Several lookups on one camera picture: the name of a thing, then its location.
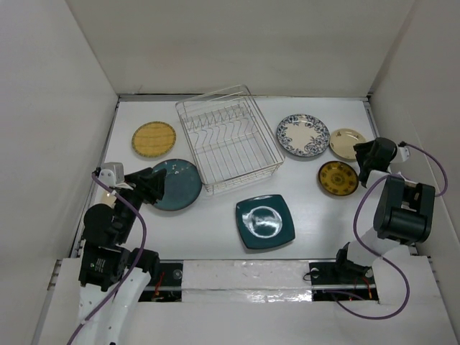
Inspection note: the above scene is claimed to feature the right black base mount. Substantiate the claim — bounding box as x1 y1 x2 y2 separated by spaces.
303 261 379 302

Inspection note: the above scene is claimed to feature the wire dish rack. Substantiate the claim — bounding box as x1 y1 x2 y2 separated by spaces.
175 85 285 195

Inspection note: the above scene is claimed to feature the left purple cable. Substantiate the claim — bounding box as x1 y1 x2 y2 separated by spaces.
66 168 147 345

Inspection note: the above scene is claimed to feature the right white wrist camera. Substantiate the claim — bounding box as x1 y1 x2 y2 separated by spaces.
392 142 410 163

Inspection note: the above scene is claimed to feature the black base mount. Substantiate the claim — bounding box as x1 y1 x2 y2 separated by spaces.
303 261 379 302
139 261 183 303

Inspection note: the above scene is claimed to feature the yellow woven round plate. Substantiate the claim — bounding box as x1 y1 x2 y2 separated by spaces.
131 121 176 158

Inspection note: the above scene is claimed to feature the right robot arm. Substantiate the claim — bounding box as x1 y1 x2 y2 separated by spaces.
332 137 436 284

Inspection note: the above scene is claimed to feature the dark blue round plate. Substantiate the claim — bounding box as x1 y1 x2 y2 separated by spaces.
153 159 202 211

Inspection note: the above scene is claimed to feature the yellow black patterned plate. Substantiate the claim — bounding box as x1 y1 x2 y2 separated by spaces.
318 160 359 196

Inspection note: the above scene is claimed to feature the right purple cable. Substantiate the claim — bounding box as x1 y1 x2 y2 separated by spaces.
336 142 450 320

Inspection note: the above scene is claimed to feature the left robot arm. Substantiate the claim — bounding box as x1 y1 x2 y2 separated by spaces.
68 162 167 344

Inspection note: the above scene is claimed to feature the blue floral white plate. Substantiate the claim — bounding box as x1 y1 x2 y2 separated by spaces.
276 114 331 158

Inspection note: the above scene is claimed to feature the teal square plate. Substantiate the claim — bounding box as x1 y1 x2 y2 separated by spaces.
235 194 295 251

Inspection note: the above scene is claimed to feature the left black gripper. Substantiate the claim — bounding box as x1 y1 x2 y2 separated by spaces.
114 165 165 242

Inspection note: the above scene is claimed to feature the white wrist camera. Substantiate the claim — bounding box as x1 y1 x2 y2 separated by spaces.
97 162 124 188
392 142 410 163

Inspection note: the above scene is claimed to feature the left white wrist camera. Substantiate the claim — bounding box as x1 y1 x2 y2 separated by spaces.
97 162 124 188

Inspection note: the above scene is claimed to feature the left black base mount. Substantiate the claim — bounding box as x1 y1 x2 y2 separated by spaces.
139 261 183 303

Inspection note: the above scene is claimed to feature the purple cable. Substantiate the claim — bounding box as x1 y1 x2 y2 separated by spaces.
66 168 147 345
336 142 450 320

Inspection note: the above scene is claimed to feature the small cream plate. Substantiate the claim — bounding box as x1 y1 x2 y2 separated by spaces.
329 129 367 160

